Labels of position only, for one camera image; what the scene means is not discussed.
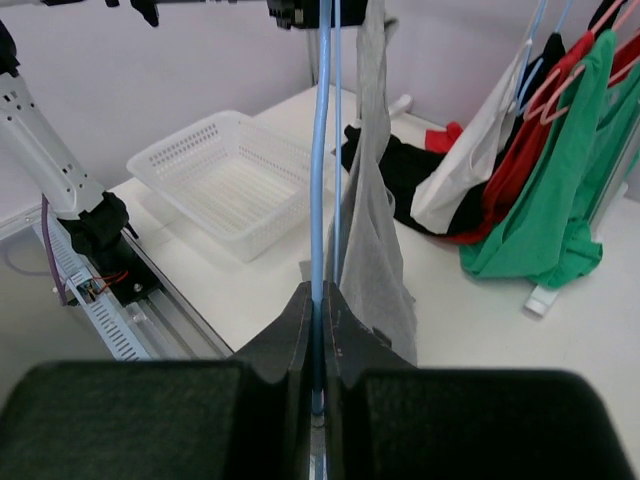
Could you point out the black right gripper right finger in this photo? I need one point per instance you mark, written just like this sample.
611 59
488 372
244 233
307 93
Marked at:
387 419

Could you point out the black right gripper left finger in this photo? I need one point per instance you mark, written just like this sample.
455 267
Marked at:
244 417

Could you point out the light blue wire hanger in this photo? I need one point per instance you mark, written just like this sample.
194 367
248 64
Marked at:
322 150

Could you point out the grey tank top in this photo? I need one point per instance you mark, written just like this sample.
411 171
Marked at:
363 254

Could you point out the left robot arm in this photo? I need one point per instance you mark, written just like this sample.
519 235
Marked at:
93 217

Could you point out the white tank top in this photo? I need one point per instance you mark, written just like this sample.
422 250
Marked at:
470 161

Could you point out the black tank top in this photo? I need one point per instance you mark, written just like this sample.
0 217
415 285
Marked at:
540 65

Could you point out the green tank top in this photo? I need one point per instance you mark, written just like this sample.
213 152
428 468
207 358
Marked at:
546 236

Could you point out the red tank top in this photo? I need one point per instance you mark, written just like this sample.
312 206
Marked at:
488 203

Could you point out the white plastic perforated basket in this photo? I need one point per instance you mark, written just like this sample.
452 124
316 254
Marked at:
243 182

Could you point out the black garment on table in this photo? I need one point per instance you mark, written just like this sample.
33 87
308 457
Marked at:
403 167

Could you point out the red garment on table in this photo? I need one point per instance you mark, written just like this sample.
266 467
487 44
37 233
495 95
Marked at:
441 141

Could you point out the white clothes rack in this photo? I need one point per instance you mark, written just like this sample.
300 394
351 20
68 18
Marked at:
542 299

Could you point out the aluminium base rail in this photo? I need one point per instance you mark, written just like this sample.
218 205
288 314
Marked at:
166 324

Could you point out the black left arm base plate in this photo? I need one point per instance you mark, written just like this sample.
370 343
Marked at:
135 282

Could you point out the white slotted cable duct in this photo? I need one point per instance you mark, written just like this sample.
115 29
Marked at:
104 313

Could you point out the pink wire hanger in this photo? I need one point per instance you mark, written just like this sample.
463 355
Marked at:
544 111

